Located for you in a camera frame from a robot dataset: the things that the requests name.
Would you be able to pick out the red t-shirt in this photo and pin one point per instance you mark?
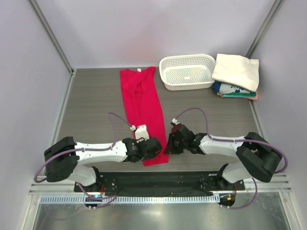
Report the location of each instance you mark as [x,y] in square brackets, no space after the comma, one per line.
[142,106]

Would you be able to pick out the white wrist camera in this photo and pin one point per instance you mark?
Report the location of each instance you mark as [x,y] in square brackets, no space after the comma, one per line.
[174,122]
[140,132]

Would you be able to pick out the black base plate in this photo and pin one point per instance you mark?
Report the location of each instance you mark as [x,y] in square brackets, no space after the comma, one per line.
[110,182]

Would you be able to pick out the white plastic basket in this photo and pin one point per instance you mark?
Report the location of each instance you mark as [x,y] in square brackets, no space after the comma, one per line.
[187,72]

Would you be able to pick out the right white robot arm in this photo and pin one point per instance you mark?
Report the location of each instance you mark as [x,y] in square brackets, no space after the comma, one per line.
[256,159]

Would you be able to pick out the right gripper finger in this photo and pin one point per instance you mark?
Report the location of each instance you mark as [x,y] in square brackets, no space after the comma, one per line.
[179,147]
[172,145]

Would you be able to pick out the folded pink t-shirt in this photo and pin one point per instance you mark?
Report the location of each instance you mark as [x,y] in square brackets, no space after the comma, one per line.
[251,98]

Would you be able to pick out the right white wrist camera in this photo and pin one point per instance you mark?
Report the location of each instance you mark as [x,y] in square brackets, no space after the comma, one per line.
[174,122]

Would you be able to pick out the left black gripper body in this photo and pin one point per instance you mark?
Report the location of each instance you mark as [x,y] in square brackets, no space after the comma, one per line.
[148,156]

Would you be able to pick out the aluminium rail profile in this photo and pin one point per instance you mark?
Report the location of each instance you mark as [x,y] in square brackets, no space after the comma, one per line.
[278,183]

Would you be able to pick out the folded cream t-shirt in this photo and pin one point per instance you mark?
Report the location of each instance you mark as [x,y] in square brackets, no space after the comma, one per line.
[237,70]

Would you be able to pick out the white slotted cable duct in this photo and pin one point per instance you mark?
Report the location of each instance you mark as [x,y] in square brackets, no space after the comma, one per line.
[82,199]

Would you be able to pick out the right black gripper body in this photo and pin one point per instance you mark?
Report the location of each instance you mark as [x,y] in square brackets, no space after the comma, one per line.
[183,141]

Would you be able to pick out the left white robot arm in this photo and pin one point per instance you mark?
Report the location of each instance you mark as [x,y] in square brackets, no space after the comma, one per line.
[67,159]

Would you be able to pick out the folded green t-shirt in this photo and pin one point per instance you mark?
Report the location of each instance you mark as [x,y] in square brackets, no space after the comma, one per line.
[240,95]

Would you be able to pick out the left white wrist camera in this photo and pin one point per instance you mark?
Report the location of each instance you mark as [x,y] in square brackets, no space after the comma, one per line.
[140,132]

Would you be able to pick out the folded blue white t-shirt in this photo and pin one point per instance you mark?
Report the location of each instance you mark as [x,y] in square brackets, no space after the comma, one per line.
[224,88]

